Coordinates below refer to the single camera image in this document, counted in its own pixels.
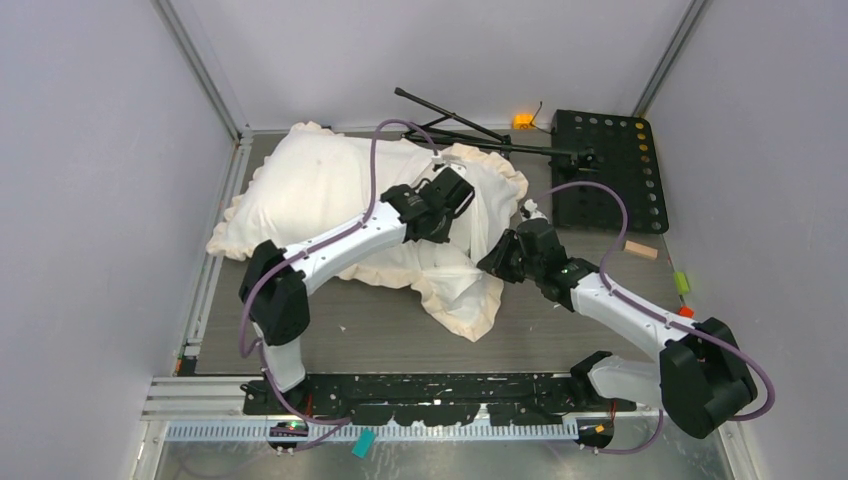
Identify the grey cream ruffled pillowcase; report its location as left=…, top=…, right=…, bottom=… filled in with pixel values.
left=206, top=122, right=529, bottom=342

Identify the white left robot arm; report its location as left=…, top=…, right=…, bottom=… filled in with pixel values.
left=238, top=165, right=475, bottom=414

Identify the red small block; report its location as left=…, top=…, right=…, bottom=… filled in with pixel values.
left=678, top=306, right=695, bottom=318

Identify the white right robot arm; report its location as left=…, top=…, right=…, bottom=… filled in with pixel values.
left=477, top=218, right=758, bottom=439

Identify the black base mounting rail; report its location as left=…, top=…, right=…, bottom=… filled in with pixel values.
left=240, top=373, right=636, bottom=427

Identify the black perforated metal plate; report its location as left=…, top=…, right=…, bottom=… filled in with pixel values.
left=549, top=110, right=669, bottom=235

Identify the orange round object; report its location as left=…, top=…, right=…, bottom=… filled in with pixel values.
left=512, top=114, right=535, bottom=130

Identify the teal tape piece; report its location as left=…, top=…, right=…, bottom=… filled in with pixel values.
left=351, top=428, right=377, bottom=459

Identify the small wooden block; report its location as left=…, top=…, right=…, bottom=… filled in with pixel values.
left=623, top=240, right=659, bottom=260

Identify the black folded tripod stand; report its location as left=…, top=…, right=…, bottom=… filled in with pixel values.
left=394, top=87, right=598, bottom=174

